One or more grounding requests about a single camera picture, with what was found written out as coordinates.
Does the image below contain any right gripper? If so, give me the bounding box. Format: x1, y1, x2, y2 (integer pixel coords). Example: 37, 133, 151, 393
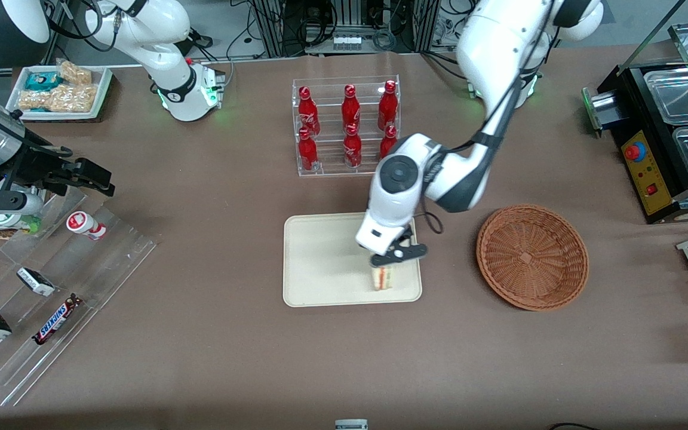
4, 143, 115, 196

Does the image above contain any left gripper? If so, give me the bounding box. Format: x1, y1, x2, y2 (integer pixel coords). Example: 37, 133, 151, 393
356, 210, 428, 267

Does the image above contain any triangular sandwich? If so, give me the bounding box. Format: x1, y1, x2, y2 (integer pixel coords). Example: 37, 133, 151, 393
371, 265, 397, 292

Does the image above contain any beige plastic tray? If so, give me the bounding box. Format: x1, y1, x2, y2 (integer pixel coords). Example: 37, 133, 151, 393
283, 210, 423, 308

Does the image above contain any white rectangular snack tray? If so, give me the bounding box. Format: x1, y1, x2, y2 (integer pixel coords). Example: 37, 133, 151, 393
5, 64, 113, 122

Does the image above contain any brown round wicker basket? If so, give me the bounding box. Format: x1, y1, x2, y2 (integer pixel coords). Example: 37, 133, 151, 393
476, 204, 589, 312

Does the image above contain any red white yogurt cup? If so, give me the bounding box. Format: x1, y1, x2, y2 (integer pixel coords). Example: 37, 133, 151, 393
66, 211, 108, 241

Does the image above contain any green white packet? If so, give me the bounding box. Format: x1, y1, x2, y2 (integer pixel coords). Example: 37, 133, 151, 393
0, 210, 42, 235

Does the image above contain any clear bag of crackers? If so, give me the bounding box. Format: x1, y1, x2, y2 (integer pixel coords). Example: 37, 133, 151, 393
56, 59, 94, 86
47, 84, 99, 114
17, 88, 52, 112

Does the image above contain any clear acrylic stepped display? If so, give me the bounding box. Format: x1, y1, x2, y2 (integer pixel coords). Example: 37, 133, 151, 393
0, 188, 161, 408

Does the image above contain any clear acrylic bottle rack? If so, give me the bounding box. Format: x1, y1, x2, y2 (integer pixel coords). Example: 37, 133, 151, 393
291, 75, 401, 177

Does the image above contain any teal snack packet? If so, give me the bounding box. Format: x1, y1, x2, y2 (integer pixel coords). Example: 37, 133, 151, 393
24, 72, 63, 92

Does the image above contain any red cola bottle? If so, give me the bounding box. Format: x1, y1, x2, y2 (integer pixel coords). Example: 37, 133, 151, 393
342, 84, 361, 129
377, 80, 399, 131
343, 124, 363, 169
297, 128, 320, 173
297, 86, 321, 137
379, 125, 399, 159

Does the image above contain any Snickers chocolate bar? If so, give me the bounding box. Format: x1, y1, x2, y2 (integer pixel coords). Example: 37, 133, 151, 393
32, 293, 84, 346

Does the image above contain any black food warmer appliance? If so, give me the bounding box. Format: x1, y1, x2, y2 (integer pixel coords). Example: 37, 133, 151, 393
583, 63, 688, 226

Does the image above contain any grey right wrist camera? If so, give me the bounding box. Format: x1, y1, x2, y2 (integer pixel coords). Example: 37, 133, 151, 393
0, 190, 44, 216

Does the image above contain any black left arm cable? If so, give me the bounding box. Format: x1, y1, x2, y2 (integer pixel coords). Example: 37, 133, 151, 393
419, 60, 530, 235

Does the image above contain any aluminium equipment frame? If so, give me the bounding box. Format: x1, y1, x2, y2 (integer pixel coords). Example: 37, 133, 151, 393
263, 0, 440, 57

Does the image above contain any silver appliance drawer handle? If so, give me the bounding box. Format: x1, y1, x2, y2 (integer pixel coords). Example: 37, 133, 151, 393
582, 87, 619, 139

